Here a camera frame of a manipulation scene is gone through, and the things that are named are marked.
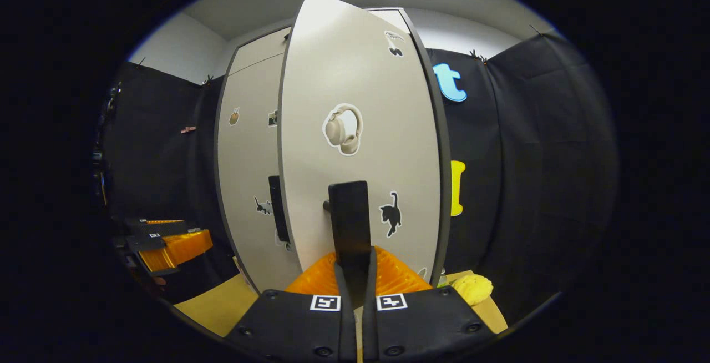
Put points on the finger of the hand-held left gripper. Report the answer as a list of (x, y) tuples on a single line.
[(177, 249), (161, 228)]

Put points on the black backdrop cloth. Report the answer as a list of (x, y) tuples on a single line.
[(543, 157)]

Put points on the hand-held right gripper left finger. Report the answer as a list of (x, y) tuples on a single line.
[(288, 324)]

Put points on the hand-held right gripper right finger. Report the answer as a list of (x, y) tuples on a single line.
[(432, 324)]

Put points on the yellow spongy object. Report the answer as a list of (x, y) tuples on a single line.
[(472, 289)]

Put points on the beige cabinet door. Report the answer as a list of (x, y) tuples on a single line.
[(249, 157), (333, 63)]

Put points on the beige double-door shoe cabinet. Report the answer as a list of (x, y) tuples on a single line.
[(447, 185)]

